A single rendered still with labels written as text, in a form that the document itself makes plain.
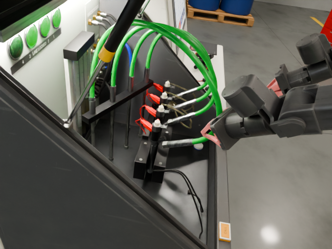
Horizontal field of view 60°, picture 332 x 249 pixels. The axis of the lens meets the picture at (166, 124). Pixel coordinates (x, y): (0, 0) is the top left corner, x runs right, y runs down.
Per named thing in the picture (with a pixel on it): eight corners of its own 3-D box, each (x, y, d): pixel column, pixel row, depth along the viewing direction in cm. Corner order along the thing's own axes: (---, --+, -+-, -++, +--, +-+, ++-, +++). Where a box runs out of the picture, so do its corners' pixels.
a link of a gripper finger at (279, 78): (253, 76, 91) (282, 64, 86) (263, 95, 94) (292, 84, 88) (249, 85, 86) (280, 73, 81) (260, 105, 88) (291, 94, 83)
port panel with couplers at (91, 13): (96, 94, 105) (95, 6, 86) (87, 92, 105) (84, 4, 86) (106, 77, 116) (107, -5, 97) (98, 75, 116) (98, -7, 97)
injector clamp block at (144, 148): (159, 197, 100) (165, 166, 91) (131, 191, 101) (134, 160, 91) (171, 135, 127) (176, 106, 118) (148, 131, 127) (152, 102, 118)
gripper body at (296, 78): (277, 65, 87) (303, 54, 82) (291, 94, 89) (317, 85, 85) (275, 73, 82) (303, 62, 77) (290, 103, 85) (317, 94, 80)
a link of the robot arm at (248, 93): (309, 134, 48) (316, 100, 53) (269, 84, 44) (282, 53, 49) (250, 146, 57) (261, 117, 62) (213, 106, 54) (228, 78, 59)
